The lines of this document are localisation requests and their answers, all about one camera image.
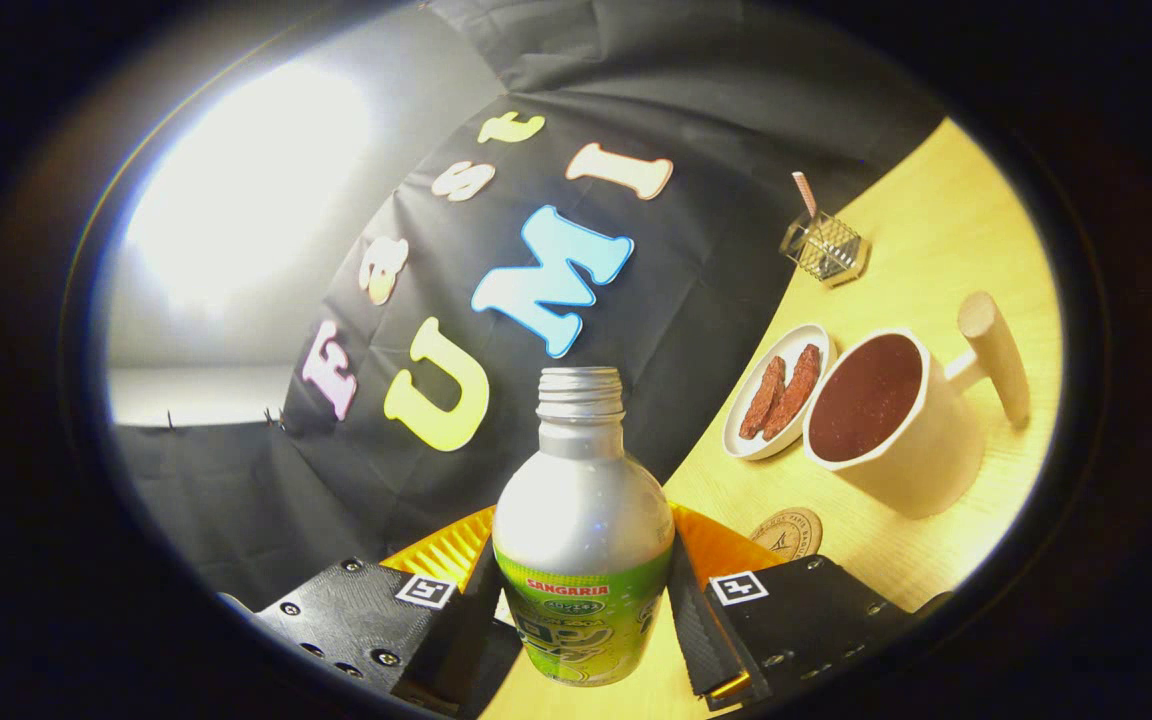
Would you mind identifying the black backdrop cloth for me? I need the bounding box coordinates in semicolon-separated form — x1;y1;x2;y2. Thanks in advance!
111;0;947;613

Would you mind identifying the wooden table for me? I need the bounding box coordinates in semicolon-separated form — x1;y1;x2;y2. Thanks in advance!
481;118;1064;720

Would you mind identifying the silver bottle with green label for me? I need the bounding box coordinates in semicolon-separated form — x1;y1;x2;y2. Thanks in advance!
491;366;677;689

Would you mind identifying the cream cup with wooden handle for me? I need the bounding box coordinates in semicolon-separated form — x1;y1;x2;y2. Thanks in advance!
802;291;1032;519

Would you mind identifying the white oval plate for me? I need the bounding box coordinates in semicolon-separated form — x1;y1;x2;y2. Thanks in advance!
722;322;837;462

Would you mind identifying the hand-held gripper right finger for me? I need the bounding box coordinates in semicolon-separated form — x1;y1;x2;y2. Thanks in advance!
666;502;937;713

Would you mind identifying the brown sausage piece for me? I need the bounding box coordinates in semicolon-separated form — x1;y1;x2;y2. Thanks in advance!
761;343;823;442
739;355;787;441

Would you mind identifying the round cork coaster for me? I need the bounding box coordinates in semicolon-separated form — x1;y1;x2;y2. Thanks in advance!
748;507;824;561

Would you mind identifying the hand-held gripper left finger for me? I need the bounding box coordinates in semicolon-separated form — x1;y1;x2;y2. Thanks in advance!
219;505;524;719

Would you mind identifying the wire mesh holder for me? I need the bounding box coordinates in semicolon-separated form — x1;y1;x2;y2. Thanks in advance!
779;210;872;289

